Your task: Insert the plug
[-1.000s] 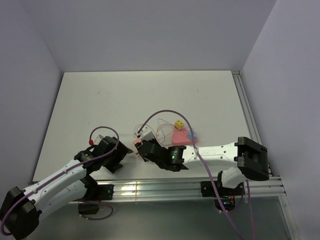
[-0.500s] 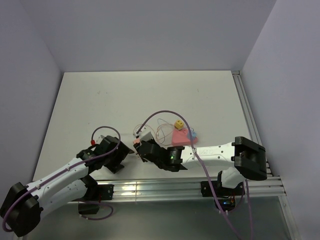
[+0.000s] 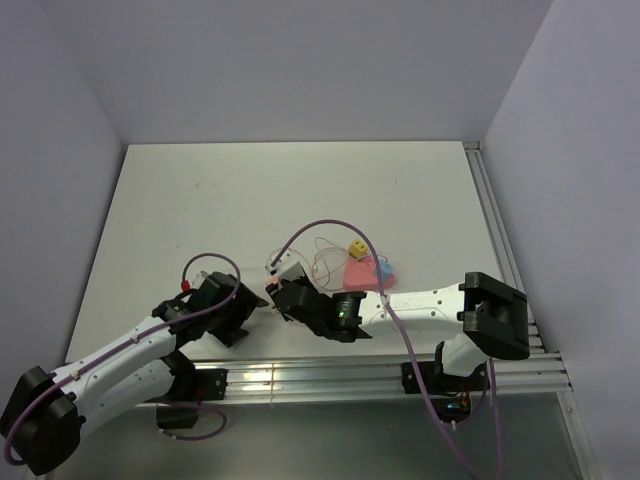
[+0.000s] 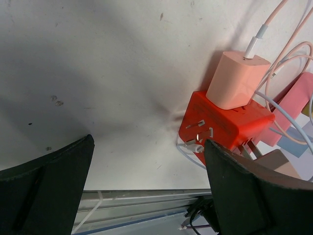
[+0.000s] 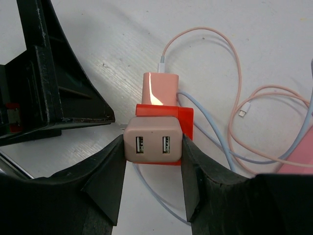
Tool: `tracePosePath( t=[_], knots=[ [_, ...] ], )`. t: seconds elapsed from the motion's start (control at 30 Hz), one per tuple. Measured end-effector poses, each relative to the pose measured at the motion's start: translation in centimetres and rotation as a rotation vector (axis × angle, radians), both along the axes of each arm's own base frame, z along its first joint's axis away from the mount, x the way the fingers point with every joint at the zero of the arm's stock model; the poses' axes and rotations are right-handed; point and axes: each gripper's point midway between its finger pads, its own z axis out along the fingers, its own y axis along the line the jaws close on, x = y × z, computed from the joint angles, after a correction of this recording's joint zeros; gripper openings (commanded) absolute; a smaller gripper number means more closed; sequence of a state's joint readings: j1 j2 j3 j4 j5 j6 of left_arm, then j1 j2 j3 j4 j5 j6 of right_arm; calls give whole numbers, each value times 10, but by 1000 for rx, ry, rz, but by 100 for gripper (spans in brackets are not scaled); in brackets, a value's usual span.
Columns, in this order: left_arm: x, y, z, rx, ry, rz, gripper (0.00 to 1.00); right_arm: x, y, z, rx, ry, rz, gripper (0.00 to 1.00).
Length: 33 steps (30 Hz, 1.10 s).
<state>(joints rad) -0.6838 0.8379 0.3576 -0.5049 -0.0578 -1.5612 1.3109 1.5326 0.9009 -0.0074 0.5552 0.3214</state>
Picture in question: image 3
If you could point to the yellow charger plug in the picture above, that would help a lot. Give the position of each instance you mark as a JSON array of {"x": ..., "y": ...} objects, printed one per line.
[{"x": 358, "y": 249}]

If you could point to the pink triangular power strip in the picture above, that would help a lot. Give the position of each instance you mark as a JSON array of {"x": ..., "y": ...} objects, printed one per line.
[{"x": 360, "y": 275}]

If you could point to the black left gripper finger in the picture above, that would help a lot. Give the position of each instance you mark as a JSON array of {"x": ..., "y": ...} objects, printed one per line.
[
  {"x": 230, "y": 335},
  {"x": 247, "y": 301}
]

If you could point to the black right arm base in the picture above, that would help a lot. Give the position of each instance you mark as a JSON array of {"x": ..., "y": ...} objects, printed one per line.
[{"x": 455, "y": 399}]

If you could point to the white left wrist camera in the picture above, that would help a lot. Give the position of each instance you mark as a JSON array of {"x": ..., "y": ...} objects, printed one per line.
[{"x": 194, "y": 283}]

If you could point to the aluminium table frame rail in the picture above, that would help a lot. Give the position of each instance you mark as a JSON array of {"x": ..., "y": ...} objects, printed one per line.
[{"x": 428, "y": 206}]

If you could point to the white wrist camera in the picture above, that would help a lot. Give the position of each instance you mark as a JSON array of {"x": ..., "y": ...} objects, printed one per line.
[
  {"x": 194, "y": 283},
  {"x": 285, "y": 264}
]

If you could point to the blue charger plug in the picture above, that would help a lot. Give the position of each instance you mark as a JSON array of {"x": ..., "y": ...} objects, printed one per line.
[{"x": 384, "y": 269}]

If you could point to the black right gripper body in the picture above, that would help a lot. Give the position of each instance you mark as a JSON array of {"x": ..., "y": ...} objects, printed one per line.
[{"x": 318, "y": 327}]

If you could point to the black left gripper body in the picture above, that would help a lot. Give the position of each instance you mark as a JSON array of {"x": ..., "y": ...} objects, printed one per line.
[{"x": 230, "y": 315}]

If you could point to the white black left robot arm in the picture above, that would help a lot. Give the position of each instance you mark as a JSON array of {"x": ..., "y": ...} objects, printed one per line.
[{"x": 49, "y": 413}]

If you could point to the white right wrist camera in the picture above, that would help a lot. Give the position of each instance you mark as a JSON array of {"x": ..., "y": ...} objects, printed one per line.
[{"x": 285, "y": 264}]

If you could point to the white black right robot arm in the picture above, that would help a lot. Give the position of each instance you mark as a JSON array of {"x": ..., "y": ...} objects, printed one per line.
[{"x": 486, "y": 318}]

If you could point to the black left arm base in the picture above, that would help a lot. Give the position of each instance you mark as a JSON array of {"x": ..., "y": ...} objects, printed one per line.
[{"x": 190, "y": 400}]

